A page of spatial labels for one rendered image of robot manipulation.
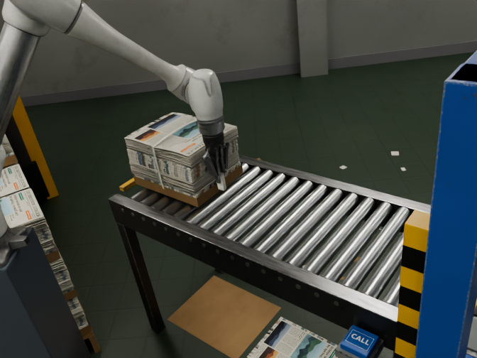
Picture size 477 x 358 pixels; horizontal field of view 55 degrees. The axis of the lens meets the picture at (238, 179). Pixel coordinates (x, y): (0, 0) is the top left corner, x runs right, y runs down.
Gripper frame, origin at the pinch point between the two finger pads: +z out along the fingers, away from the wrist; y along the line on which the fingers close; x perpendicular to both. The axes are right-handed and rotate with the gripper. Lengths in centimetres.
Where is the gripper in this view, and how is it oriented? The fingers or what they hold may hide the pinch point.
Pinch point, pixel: (221, 181)
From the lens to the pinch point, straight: 169.0
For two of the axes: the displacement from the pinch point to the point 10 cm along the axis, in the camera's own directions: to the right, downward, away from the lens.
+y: -6.1, 4.7, -6.3
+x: 7.8, 2.4, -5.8
